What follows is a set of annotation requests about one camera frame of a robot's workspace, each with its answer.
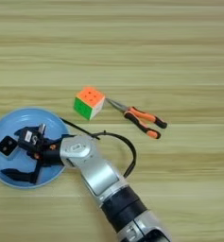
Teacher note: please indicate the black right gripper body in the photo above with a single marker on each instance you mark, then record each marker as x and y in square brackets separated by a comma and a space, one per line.
[50, 152]

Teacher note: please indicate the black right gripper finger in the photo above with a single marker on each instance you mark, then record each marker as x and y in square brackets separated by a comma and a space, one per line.
[19, 131]
[19, 175]

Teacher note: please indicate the orange green puzzle cube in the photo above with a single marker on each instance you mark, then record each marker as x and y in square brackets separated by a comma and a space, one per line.
[89, 96]

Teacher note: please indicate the orange black needle-nose pliers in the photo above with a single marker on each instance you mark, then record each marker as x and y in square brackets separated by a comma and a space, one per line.
[141, 116]

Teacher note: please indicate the blue round plate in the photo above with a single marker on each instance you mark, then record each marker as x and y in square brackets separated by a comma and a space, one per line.
[22, 118]

